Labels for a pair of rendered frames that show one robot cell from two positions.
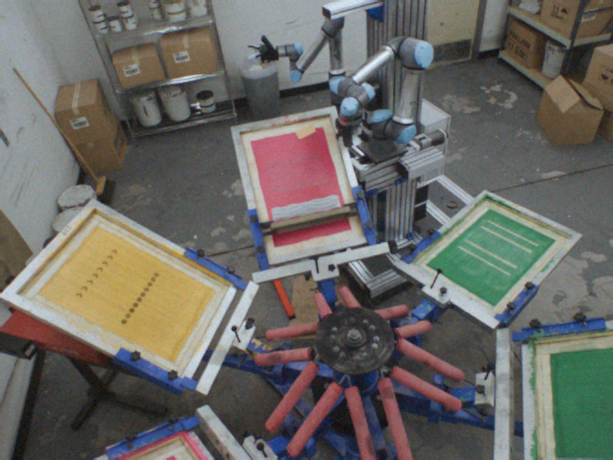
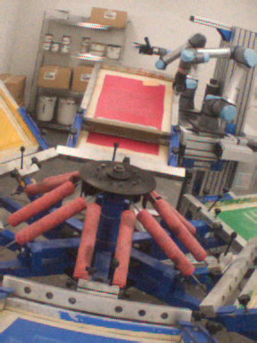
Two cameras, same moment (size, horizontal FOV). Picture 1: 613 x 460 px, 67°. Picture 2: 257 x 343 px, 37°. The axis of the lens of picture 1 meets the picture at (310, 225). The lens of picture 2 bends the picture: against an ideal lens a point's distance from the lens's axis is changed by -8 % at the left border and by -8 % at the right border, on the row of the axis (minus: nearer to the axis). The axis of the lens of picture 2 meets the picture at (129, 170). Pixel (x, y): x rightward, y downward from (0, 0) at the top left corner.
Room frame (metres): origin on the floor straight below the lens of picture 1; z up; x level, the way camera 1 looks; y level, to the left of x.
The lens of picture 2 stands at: (-0.43, -0.31, 1.93)
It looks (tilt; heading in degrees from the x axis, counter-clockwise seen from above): 22 degrees down; 6
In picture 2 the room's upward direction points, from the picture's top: 11 degrees clockwise
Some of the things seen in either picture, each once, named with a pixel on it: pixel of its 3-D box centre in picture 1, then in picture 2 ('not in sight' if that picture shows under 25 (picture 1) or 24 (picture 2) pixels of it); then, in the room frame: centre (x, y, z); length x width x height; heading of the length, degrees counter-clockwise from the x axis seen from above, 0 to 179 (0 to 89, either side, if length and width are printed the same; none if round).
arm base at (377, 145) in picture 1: (381, 140); (209, 120); (2.31, -0.48, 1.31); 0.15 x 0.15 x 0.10
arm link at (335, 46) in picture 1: (336, 48); (194, 62); (2.90, -0.30, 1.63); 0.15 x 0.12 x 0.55; 177
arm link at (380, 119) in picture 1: (383, 122); (213, 104); (2.30, -0.48, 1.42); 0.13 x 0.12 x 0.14; 36
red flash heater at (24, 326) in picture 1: (77, 308); not in sight; (1.52, 1.21, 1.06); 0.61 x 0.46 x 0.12; 68
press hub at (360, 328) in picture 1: (358, 413); (95, 296); (1.00, -0.11, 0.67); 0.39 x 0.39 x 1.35
